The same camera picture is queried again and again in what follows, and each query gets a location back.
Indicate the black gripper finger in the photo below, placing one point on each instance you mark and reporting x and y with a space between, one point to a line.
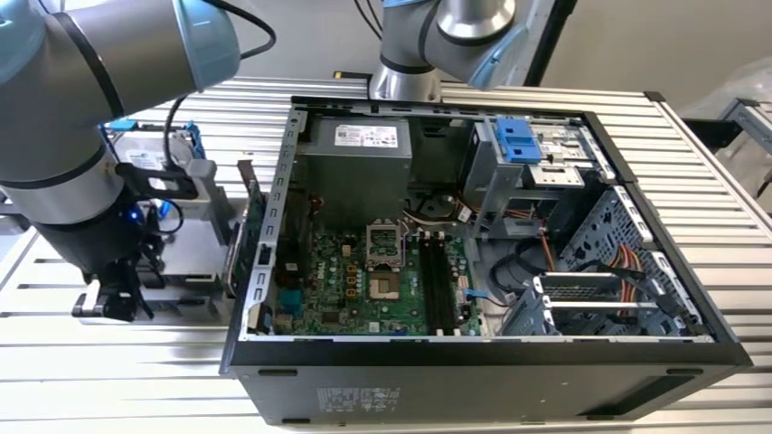
120 294
150 278

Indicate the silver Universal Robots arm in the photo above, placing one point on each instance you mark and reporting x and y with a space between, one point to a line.
60 113

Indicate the grey parts rack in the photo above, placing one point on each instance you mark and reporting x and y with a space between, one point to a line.
199 244

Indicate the green graphics card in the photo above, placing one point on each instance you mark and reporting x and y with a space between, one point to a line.
242 262

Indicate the hard disk in blue carrier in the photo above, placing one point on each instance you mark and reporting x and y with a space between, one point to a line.
148 153

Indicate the CPU socket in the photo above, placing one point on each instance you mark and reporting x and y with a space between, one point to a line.
386 285

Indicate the grey power supply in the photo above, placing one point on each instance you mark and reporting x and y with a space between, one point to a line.
356 181

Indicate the green motherboard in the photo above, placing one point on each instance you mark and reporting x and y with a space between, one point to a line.
398 312

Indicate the black round fan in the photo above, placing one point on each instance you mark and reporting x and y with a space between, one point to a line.
435 207

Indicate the black open PC case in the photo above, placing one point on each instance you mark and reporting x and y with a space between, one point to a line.
483 389

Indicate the blue plastic bay latch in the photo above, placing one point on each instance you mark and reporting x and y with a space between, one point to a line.
515 140

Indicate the silver metal drive cage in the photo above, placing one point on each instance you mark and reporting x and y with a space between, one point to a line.
555 176

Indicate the perforated metal disk bay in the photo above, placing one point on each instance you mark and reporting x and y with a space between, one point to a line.
615 226

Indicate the clear plastic sheet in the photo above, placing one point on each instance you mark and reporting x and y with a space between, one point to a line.
748 81

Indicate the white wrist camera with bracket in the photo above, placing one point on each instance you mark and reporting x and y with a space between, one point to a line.
163 183

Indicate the black upright post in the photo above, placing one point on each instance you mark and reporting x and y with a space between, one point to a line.
552 40

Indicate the aluminium frame rack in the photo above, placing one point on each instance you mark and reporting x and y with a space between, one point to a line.
751 122

